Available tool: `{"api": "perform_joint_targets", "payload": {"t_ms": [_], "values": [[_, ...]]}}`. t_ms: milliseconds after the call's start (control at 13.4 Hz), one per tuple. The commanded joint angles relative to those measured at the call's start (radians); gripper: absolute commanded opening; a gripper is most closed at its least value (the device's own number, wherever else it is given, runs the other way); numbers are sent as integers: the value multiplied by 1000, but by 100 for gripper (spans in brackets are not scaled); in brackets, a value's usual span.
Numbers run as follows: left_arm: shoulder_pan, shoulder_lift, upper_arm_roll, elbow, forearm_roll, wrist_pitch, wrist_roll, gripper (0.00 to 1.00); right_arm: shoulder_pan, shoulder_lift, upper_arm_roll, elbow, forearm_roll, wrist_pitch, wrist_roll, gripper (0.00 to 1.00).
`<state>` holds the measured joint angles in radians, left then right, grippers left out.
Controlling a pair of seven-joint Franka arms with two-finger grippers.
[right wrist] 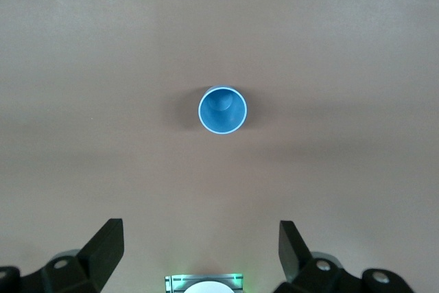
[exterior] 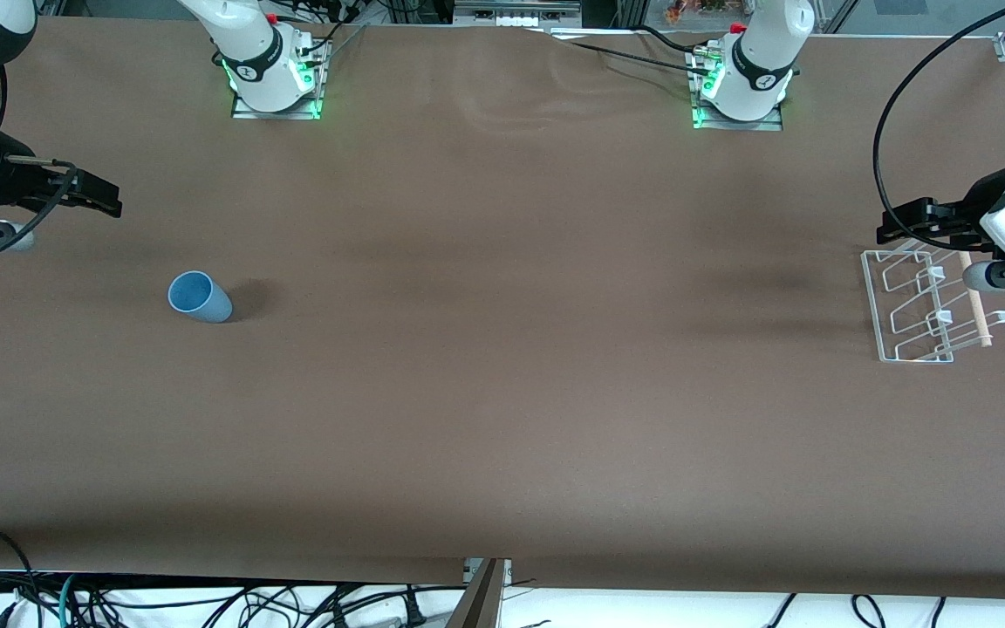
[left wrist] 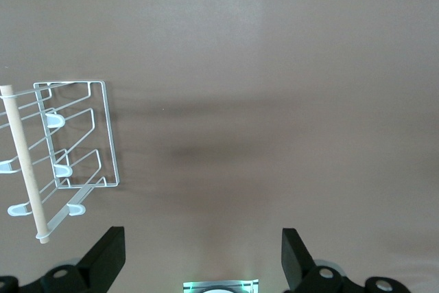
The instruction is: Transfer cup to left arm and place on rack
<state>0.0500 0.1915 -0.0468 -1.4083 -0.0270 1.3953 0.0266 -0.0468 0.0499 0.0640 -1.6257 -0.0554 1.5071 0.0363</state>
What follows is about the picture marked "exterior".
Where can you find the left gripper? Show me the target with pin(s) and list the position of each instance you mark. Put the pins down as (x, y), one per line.
(970, 204)

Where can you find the blue plastic cup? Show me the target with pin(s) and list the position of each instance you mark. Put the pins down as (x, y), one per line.
(206, 301)

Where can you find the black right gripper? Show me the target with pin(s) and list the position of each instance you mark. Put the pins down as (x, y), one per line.
(16, 181)

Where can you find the white power strip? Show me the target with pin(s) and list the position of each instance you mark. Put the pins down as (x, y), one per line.
(516, 12)

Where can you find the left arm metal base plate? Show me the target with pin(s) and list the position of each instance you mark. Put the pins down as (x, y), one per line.
(773, 125)

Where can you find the brown table cover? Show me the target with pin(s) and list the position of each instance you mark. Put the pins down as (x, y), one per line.
(502, 349)

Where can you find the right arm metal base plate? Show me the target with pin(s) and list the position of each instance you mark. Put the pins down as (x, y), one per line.
(311, 109)

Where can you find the dark metal frame post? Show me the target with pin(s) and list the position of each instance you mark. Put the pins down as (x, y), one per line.
(481, 602)

